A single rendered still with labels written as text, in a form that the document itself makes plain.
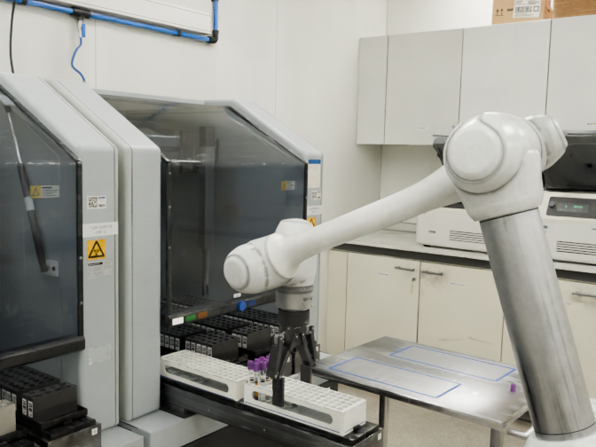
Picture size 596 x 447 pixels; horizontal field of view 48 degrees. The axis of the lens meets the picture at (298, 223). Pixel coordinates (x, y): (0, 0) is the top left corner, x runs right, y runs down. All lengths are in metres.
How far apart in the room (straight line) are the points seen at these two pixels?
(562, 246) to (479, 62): 1.21
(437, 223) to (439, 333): 0.64
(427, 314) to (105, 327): 2.62
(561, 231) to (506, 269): 2.54
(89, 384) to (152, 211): 0.45
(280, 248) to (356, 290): 2.88
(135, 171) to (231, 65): 1.95
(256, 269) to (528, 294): 0.54
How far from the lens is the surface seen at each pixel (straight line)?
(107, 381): 1.75
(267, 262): 1.38
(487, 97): 4.13
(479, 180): 1.10
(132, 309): 1.75
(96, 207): 1.64
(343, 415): 1.53
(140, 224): 1.73
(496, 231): 1.15
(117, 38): 3.11
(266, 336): 2.13
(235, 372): 1.78
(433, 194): 1.37
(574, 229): 3.67
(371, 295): 4.20
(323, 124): 4.21
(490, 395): 1.85
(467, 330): 3.94
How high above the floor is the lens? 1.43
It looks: 6 degrees down
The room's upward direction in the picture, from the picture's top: 1 degrees clockwise
